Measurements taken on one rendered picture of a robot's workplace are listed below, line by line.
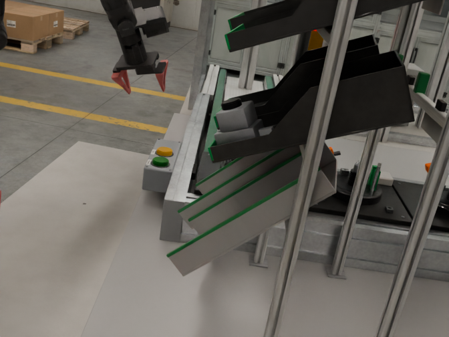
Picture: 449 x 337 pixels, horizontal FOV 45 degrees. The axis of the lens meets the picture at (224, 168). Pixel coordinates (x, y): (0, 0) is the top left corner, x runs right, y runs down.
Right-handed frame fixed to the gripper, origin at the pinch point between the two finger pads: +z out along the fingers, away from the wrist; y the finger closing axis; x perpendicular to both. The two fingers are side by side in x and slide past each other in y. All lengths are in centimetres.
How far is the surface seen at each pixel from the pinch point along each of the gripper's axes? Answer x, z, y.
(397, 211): -27, 20, 63
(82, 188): -25.9, 11.3, -13.6
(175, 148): -11.0, 12.0, 7.6
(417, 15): 66, 20, 79
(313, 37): 5.2, -8.0, 44.7
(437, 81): 83, 60, 91
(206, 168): -21.6, 9.8, 18.2
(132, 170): -11.1, 19.1, -6.5
